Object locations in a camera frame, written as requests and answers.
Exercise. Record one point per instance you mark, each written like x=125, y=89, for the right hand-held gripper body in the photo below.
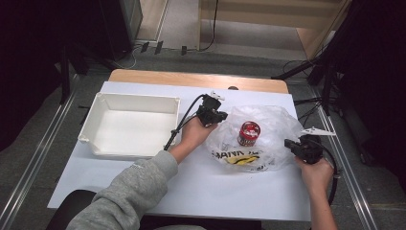
x=309, y=148

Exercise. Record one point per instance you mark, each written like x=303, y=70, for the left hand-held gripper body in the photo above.
x=208, y=111

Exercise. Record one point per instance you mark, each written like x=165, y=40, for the clear plastic bag yellow print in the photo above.
x=274, y=127

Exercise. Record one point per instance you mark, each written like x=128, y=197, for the red can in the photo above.
x=249, y=133

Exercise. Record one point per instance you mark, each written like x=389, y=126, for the white plastic bin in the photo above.
x=127, y=134

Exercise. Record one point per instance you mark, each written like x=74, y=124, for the person's left hand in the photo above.
x=193, y=132

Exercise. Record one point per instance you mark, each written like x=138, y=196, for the person's right hand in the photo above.
x=316, y=175

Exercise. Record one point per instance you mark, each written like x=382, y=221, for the wooden table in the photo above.
x=178, y=78

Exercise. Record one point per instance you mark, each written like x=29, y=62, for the black tripod stand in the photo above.
x=326, y=83

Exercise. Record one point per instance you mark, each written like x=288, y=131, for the black curtain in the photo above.
x=28, y=64
x=376, y=80

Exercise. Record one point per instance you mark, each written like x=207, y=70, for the light wooden cabinet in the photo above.
x=271, y=19

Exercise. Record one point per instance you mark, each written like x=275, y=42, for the dark cabinet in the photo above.
x=123, y=25

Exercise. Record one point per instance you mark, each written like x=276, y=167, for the black metal stand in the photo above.
x=65, y=76

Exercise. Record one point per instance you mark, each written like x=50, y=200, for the black chair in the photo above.
x=72, y=204

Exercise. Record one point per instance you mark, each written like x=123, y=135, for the metal floor rail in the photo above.
x=346, y=166
x=35, y=163

